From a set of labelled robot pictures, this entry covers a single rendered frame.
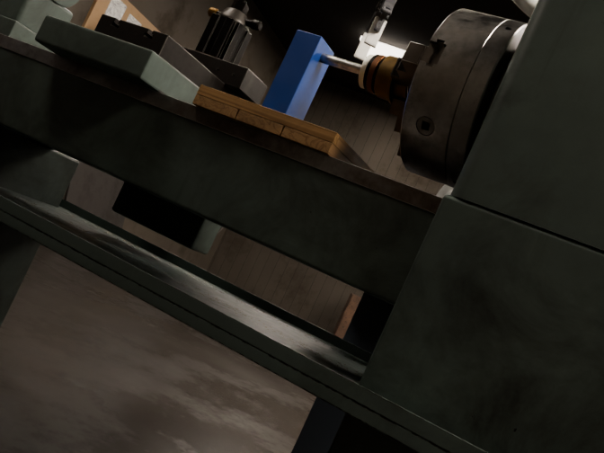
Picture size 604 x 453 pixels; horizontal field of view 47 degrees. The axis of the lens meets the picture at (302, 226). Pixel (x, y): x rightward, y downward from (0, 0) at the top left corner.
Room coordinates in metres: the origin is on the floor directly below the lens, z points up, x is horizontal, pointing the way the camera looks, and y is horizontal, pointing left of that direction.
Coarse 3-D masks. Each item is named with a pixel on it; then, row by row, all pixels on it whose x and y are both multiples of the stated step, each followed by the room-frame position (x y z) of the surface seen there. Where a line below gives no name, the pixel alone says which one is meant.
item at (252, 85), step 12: (204, 60) 1.55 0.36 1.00; (216, 60) 1.54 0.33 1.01; (216, 72) 1.53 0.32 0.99; (228, 72) 1.52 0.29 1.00; (240, 72) 1.51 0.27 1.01; (252, 72) 1.52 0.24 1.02; (228, 84) 1.52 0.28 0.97; (240, 84) 1.50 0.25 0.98; (252, 84) 1.54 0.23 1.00; (264, 84) 1.58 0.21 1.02; (240, 96) 1.58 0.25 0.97; (252, 96) 1.56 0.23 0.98
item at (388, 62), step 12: (372, 60) 1.32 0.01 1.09; (384, 60) 1.30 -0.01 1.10; (396, 60) 1.30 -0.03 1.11; (372, 72) 1.31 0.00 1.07; (384, 72) 1.30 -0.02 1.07; (372, 84) 1.32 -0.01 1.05; (384, 84) 1.30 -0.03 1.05; (396, 84) 1.30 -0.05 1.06; (384, 96) 1.32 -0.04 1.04; (396, 96) 1.32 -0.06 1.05
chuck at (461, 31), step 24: (456, 24) 1.15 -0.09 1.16; (480, 24) 1.15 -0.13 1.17; (456, 48) 1.13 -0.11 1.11; (480, 48) 1.12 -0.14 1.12; (432, 72) 1.14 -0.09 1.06; (456, 72) 1.12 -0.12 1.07; (408, 96) 1.16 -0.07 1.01; (432, 96) 1.14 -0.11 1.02; (456, 96) 1.12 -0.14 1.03; (408, 120) 1.18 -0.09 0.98; (432, 120) 1.15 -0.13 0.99; (408, 144) 1.20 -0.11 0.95; (432, 144) 1.17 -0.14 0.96; (408, 168) 1.28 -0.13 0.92; (432, 168) 1.22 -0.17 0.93
